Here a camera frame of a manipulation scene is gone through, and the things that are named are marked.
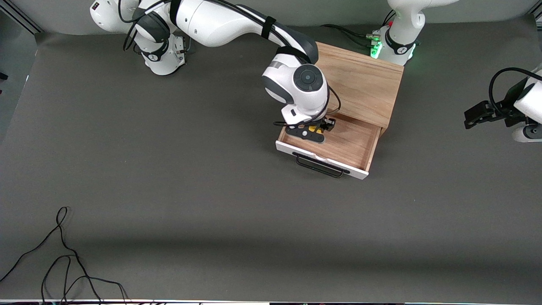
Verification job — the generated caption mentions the white-fronted wooden drawer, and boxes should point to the white-fronted wooden drawer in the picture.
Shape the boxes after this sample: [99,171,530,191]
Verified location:
[276,111,382,180]

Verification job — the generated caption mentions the black metal drawer handle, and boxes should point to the black metal drawer handle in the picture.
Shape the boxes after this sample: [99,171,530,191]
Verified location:
[292,153,351,178]

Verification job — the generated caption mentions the light wooden drawer cabinet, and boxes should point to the light wooden drawer cabinet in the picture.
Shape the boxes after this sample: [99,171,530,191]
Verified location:
[313,42,405,137]

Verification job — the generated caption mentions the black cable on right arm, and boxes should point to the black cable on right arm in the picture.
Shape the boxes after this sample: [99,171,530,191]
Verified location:
[118,0,342,128]

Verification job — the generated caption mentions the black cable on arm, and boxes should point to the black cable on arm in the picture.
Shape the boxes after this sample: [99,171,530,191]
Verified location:
[489,67,542,116]
[118,0,342,128]

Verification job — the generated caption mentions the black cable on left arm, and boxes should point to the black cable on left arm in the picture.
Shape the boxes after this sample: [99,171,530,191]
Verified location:
[489,67,542,116]

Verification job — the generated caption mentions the black left arm base cables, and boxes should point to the black left arm base cables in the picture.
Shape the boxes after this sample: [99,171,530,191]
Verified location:
[321,23,378,48]

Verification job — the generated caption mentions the black loose cable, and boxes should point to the black loose cable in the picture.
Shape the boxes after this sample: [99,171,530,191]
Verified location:
[0,206,104,305]
[41,254,130,305]

